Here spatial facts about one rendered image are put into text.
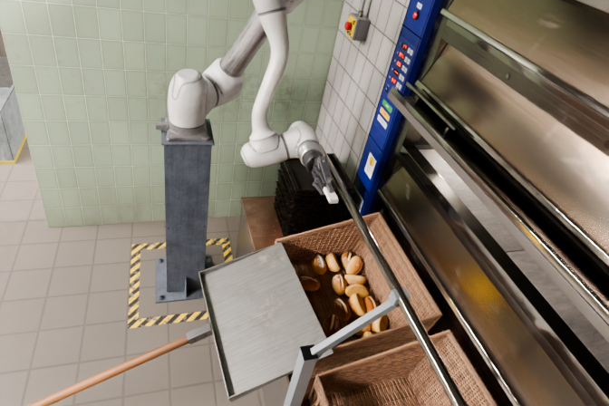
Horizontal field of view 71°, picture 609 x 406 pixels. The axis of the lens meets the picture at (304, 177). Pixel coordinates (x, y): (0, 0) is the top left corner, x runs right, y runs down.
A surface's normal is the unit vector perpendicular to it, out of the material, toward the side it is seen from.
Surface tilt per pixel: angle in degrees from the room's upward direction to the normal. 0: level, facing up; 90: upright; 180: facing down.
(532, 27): 70
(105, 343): 0
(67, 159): 90
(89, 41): 90
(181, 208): 90
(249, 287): 21
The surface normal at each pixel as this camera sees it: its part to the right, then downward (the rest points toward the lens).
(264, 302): -0.18, -0.75
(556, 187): -0.83, -0.24
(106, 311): 0.18, -0.79
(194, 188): 0.26, 0.61
